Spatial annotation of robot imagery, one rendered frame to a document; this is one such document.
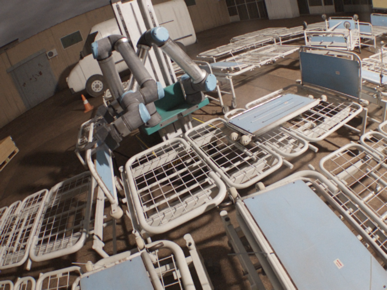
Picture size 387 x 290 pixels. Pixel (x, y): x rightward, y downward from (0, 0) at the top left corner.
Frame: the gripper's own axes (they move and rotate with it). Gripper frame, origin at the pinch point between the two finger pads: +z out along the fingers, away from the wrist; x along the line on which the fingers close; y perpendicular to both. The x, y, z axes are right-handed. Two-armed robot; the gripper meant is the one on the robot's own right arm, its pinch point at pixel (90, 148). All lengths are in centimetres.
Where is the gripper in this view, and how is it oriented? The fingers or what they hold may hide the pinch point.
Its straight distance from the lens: 112.5
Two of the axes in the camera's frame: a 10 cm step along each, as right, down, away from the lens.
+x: -4.2, -7.3, -5.4
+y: -3.8, -4.0, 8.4
